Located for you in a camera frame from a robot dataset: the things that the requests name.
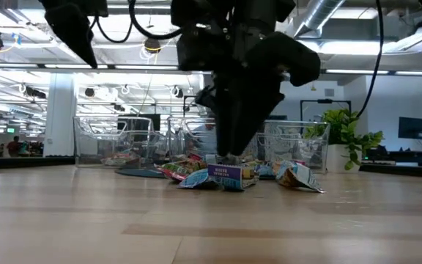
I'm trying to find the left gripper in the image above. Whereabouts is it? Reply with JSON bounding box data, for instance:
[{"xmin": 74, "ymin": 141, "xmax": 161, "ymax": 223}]
[{"xmin": 37, "ymin": 0, "xmax": 109, "ymax": 70}]

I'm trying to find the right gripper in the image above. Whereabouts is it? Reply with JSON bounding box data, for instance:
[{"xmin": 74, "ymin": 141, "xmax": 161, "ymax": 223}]
[{"xmin": 169, "ymin": 0, "xmax": 322, "ymax": 157}]

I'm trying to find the red Chewy chocolate chip bar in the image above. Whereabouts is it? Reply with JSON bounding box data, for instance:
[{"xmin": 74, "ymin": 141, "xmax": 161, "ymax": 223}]
[{"xmin": 155, "ymin": 158, "xmax": 198, "ymax": 183}]

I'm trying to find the purple print granola bar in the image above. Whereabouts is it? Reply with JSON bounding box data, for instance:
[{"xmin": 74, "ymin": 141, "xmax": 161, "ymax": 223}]
[{"xmin": 207, "ymin": 163, "xmax": 260, "ymax": 192}]

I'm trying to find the blue granola bar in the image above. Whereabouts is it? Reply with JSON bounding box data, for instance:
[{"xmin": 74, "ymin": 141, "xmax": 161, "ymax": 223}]
[
  {"xmin": 254, "ymin": 163, "xmax": 277, "ymax": 180},
  {"xmin": 177, "ymin": 168, "xmax": 221, "ymax": 191}
]

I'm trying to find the red green granola bar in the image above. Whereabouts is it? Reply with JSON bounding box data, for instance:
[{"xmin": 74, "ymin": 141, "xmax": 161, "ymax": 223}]
[{"xmin": 110, "ymin": 149, "xmax": 141, "ymax": 159}]

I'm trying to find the linear ceiling light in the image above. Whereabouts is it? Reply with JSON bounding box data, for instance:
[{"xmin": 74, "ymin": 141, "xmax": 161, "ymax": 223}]
[
  {"xmin": 320, "ymin": 68, "xmax": 422, "ymax": 77},
  {"xmin": 0, "ymin": 62, "xmax": 193, "ymax": 76}
]

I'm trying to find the clear plastic bin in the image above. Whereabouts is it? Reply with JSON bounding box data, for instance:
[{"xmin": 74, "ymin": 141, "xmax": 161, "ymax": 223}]
[
  {"xmin": 166, "ymin": 116, "xmax": 220, "ymax": 163},
  {"xmin": 73, "ymin": 115, "xmax": 169, "ymax": 170},
  {"xmin": 246, "ymin": 120, "xmax": 331, "ymax": 174}
]

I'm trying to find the white structural column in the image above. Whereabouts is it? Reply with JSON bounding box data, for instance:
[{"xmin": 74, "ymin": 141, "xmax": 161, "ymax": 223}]
[{"xmin": 42, "ymin": 73, "xmax": 78, "ymax": 158}]

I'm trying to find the orange Chewy peanut butter bar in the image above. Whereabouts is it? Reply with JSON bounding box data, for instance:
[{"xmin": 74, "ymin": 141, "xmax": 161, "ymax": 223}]
[{"xmin": 274, "ymin": 159, "xmax": 326, "ymax": 194}]

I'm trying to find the round dark blue mat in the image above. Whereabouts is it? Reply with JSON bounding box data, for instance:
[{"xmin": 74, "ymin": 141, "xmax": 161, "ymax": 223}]
[{"xmin": 114, "ymin": 166, "xmax": 278, "ymax": 180}]

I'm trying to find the green potted plant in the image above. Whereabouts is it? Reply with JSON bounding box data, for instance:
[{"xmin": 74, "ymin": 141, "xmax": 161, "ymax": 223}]
[{"xmin": 303, "ymin": 108, "xmax": 385, "ymax": 172}]

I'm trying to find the white plant pot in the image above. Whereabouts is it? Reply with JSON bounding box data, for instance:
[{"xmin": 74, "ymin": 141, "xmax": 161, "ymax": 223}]
[{"xmin": 325, "ymin": 143, "xmax": 361, "ymax": 174}]

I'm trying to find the person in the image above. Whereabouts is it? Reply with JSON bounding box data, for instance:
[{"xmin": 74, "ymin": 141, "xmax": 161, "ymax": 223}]
[{"xmin": 6, "ymin": 135, "xmax": 23, "ymax": 158}]

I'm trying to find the dark desk monitor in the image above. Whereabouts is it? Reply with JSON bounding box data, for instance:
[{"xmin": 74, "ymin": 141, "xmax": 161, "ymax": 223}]
[{"xmin": 397, "ymin": 116, "xmax": 422, "ymax": 141}]

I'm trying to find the black desk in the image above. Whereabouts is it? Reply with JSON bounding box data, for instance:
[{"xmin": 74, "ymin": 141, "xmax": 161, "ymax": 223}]
[{"xmin": 359, "ymin": 144, "xmax": 422, "ymax": 166}]

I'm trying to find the black cable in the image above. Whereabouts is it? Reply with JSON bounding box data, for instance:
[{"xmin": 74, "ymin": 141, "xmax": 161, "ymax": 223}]
[
  {"xmin": 92, "ymin": 14, "xmax": 134, "ymax": 45},
  {"xmin": 355, "ymin": 0, "xmax": 385, "ymax": 119},
  {"xmin": 127, "ymin": 0, "xmax": 182, "ymax": 41}
]

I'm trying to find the black frame stand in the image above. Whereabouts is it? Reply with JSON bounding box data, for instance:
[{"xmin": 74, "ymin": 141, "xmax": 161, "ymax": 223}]
[{"xmin": 299, "ymin": 98, "xmax": 352, "ymax": 122}]

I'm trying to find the silver ventilation duct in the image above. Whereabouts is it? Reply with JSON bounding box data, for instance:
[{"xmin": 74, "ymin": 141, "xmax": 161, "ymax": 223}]
[{"xmin": 292, "ymin": 0, "xmax": 346, "ymax": 38}]

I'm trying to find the black aluminium table frame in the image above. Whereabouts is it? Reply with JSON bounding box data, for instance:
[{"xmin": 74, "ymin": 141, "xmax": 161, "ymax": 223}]
[
  {"xmin": 358, "ymin": 163, "xmax": 422, "ymax": 181},
  {"xmin": 0, "ymin": 154, "xmax": 76, "ymax": 172}
]

